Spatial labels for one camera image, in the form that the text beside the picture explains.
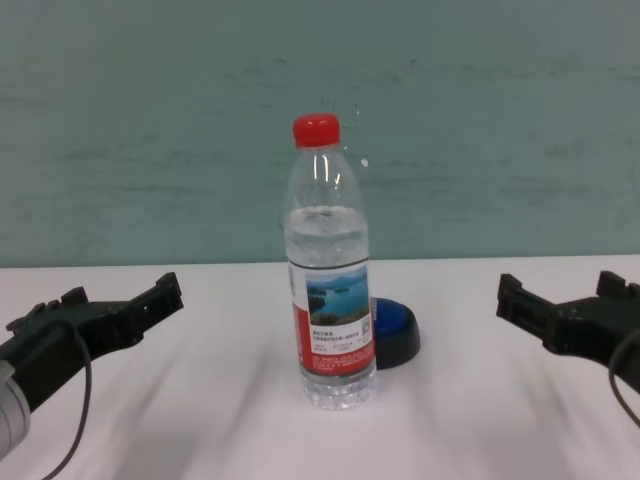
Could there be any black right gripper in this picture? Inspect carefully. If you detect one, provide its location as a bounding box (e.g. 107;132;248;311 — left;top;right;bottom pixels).
496;270;640;386

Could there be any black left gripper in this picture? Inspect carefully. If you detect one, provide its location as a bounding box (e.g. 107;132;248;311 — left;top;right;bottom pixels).
0;272;184;415

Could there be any blue push button black base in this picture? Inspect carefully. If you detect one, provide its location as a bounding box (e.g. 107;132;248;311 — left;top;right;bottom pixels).
373;296;422;371

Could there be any clear water bottle red cap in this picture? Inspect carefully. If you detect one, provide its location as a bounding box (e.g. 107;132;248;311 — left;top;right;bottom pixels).
283;113;379;412

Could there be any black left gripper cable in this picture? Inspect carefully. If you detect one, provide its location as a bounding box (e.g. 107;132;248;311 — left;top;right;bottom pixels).
43;322;94;480

